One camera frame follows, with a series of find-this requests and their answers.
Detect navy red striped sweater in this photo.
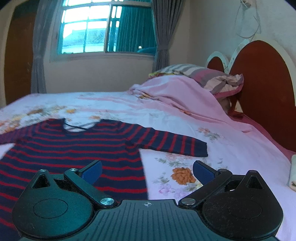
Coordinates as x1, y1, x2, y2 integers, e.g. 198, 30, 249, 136
1, 119, 208, 240

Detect white folded towel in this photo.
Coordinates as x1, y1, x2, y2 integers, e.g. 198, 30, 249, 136
287, 155, 296, 191

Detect pink blanket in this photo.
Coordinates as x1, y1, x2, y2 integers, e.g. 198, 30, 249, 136
127, 75, 258, 133

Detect floral bed sheet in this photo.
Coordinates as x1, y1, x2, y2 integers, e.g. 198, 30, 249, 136
1, 91, 295, 240

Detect red white headboard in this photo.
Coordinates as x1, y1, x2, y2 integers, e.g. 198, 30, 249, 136
206, 34, 295, 151

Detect striped pillow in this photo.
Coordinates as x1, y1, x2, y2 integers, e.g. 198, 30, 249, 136
149, 64, 244, 99

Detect brown wooden door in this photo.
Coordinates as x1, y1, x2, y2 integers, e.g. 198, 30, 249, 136
4, 0, 39, 104

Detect window with teal glass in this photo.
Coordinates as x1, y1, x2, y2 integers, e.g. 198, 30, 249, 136
50, 1, 157, 61

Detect grey curtain left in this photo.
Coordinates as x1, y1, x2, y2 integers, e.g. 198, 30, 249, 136
31, 0, 62, 93

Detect grey curtain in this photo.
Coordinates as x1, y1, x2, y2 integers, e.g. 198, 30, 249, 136
151, 0, 184, 71
31, 0, 62, 93

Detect grey curtain right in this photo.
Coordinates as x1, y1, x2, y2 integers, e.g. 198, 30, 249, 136
151, 0, 184, 71

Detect white wall cable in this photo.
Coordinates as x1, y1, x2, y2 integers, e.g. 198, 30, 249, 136
235, 0, 262, 40

